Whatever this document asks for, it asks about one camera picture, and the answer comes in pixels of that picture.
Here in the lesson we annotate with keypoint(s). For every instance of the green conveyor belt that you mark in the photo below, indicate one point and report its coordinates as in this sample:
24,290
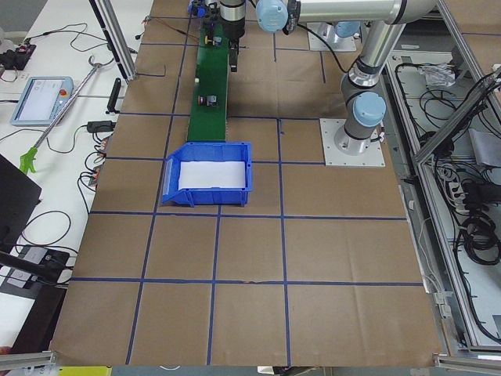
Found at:
208,124

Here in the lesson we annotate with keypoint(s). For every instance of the yellow push button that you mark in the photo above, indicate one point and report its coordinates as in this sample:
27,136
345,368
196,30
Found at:
214,41

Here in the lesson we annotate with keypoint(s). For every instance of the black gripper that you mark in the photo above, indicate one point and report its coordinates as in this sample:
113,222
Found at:
233,31

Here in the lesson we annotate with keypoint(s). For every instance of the black handle bar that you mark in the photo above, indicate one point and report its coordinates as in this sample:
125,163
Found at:
113,98

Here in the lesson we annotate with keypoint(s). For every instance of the left blue plastic bin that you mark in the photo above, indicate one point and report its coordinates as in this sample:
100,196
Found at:
205,151

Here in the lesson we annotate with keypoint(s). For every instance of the red push button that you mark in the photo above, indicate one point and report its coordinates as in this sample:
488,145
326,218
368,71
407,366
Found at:
207,101

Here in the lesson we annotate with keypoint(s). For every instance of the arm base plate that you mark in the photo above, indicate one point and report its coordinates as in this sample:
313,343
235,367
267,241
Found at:
342,151
329,35

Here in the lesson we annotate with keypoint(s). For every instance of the right blue plastic bin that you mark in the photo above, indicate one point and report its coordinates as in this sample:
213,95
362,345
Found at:
195,6

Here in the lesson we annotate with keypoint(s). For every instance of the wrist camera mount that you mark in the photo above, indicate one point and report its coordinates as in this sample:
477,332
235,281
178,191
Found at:
207,11

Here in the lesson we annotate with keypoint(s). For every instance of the teach pendant tablet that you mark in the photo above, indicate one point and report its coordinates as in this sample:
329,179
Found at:
41,100

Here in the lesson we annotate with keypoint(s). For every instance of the reacher grabber tool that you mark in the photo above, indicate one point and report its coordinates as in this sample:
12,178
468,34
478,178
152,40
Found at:
27,159

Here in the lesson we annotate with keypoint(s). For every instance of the black power adapter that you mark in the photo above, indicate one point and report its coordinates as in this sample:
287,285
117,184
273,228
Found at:
100,126

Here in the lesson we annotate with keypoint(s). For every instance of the blue plastic bin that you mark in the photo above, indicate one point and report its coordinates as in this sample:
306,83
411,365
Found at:
195,6
205,151

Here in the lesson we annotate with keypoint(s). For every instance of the aluminium frame post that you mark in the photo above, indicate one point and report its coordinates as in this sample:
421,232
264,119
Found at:
108,23

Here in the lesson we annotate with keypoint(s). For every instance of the white foam pad left bin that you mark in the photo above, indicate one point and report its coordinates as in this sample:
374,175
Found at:
211,174

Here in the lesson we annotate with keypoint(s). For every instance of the black monitor stand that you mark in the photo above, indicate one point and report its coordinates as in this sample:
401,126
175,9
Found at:
29,265

